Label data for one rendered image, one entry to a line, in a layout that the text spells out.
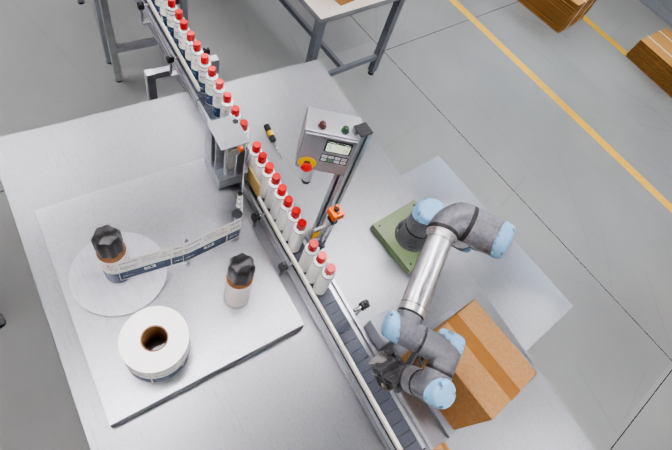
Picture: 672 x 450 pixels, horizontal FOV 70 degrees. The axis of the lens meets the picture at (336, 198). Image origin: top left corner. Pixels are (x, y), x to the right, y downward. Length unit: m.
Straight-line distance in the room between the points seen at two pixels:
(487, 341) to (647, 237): 2.67
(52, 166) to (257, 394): 1.17
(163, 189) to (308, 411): 0.98
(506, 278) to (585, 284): 1.46
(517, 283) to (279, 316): 1.05
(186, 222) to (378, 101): 2.18
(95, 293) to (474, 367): 1.26
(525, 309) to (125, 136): 1.82
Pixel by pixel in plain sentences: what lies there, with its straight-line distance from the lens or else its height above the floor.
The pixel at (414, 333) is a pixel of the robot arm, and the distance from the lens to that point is 1.33.
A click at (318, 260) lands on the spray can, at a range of 1.67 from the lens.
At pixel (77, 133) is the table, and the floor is 0.83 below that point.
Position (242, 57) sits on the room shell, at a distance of 3.76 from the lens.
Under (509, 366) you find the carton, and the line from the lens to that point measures 1.74.
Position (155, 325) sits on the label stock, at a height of 1.03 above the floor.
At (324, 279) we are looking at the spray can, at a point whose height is 1.03.
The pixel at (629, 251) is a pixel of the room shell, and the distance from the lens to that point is 4.04.
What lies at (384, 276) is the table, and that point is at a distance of 1.98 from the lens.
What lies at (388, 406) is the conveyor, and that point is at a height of 0.88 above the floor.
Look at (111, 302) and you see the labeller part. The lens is 1.79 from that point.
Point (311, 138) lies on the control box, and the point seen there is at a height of 1.45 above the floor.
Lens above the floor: 2.56
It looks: 56 degrees down
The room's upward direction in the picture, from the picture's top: 24 degrees clockwise
